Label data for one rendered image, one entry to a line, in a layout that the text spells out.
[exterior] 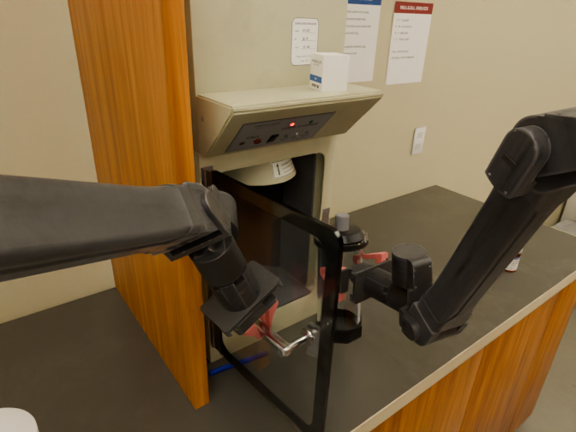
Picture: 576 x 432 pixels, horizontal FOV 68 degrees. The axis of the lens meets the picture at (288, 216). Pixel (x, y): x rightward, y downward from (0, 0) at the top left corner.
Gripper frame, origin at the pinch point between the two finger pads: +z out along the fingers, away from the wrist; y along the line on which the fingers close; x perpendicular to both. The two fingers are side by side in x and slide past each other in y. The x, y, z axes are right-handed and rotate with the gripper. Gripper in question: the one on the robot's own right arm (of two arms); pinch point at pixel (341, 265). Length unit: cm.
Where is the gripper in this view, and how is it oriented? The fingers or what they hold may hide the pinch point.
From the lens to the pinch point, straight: 90.3
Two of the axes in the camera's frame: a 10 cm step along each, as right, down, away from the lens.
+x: 0.1, 9.4, 3.4
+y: -8.0, 2.1, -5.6
